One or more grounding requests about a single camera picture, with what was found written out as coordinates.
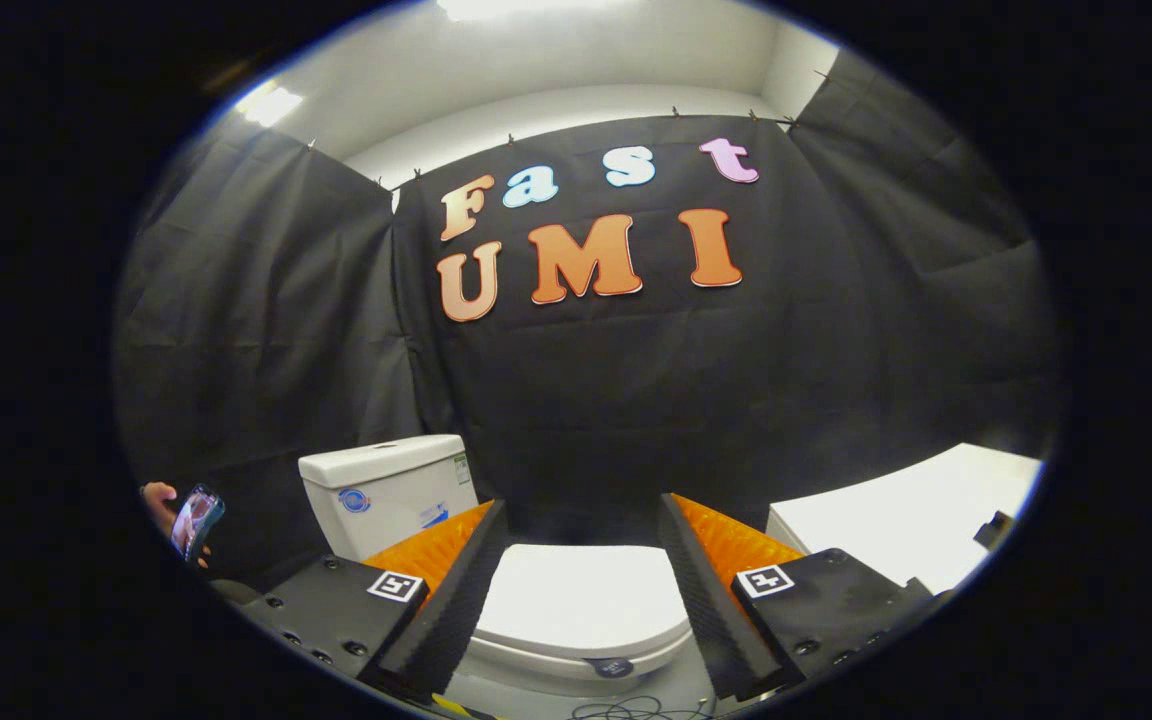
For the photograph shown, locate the smartphone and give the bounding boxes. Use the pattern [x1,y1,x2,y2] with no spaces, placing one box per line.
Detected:
[171,485,227,564]

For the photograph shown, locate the white toilet with tank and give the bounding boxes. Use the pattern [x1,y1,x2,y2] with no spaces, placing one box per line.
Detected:
[298,434,697,698]

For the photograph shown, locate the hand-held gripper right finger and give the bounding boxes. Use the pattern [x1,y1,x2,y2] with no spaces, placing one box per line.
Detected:
[658,492,937,701]

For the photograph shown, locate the white toilet lid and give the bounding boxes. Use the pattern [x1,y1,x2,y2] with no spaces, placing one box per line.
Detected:
[476,543,694,666]

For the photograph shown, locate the black backdrop cloth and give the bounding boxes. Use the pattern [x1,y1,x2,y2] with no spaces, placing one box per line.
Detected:
[116,50,1067,601]

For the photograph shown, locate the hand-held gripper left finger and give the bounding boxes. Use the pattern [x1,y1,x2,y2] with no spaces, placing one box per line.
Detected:
[236,498,510,704]

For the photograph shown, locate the white drawer cabinet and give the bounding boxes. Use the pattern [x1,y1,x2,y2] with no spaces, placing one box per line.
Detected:
[766,443,1045,596]

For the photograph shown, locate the black floor cables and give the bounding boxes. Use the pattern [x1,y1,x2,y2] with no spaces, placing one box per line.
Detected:
[571,697,717,720]

